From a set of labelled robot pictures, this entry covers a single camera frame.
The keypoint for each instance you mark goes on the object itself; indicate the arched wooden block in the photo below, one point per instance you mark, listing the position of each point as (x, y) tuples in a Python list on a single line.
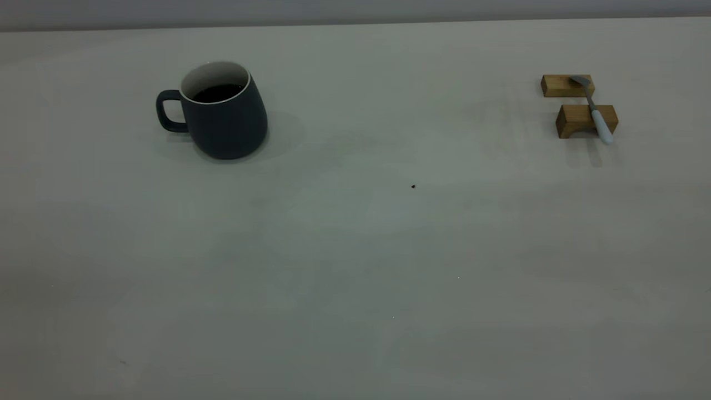
[(575, 116)]

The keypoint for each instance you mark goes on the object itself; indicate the dark grey ceramic mug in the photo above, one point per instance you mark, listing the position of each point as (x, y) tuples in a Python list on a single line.
[(228, 130)]

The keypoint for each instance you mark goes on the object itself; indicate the flat rectangular wooden block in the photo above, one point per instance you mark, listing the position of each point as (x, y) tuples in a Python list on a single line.
[(555, 86)]

